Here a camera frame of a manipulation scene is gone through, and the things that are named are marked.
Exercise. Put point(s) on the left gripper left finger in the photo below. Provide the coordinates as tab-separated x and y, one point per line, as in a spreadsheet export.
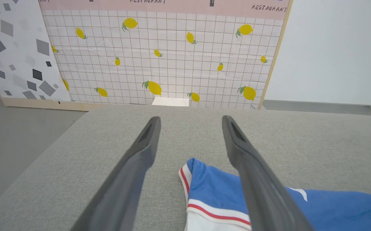
124	189

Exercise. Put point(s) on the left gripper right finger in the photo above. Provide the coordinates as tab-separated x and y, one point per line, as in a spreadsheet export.
262	192

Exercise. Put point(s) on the blue and white shirt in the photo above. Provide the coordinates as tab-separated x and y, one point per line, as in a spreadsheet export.
217	195

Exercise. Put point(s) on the white box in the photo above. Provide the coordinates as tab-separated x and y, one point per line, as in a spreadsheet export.
170	102

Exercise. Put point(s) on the lemon print partition panel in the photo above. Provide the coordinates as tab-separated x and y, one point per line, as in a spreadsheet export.
172	57

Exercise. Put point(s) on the grey diamond print panel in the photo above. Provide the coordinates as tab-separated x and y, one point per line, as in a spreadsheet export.
15	54

